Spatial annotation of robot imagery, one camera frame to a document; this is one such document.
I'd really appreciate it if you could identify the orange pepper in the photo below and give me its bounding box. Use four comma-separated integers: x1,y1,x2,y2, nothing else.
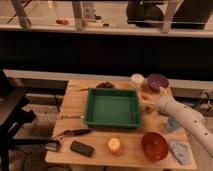
141,93,149,100

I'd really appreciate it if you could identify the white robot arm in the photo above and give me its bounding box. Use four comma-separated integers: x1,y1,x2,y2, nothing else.
139,88,213,158

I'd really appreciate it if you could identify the blue round cup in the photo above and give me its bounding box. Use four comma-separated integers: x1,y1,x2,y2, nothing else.
166,117,180,132

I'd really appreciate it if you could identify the white cup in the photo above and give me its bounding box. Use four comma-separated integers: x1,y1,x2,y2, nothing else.
131,74,144,88

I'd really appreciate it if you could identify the purple bowl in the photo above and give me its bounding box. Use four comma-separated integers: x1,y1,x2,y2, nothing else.
147,74,169,92

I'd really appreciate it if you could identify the red bowl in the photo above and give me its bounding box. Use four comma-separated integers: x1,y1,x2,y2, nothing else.
141,132,169,162

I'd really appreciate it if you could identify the green plastic tray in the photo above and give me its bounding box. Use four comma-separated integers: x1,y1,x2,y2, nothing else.
84,88,141,129

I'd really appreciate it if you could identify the dark grapes bunch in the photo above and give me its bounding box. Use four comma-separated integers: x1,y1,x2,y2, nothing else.
96,82,115,88

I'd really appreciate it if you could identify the yellow apple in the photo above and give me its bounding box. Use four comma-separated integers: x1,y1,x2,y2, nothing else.
107,138,123,155

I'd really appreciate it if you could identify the grey blue cloth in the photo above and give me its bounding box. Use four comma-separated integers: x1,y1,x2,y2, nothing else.
169,141,191,165

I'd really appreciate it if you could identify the thin stick utensil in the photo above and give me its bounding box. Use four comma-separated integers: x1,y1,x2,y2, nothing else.
69,85,89,91

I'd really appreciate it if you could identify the metal fork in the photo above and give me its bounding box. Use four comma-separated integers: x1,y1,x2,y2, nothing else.
58,115,84,120

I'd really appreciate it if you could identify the black rectangular remote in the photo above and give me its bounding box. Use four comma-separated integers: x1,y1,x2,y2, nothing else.
70,141,94,157

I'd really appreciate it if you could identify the small black silver box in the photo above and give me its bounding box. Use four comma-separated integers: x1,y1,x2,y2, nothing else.
45,140,60,152

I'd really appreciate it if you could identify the black chair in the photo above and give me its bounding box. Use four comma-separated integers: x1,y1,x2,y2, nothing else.
0,69,36,171

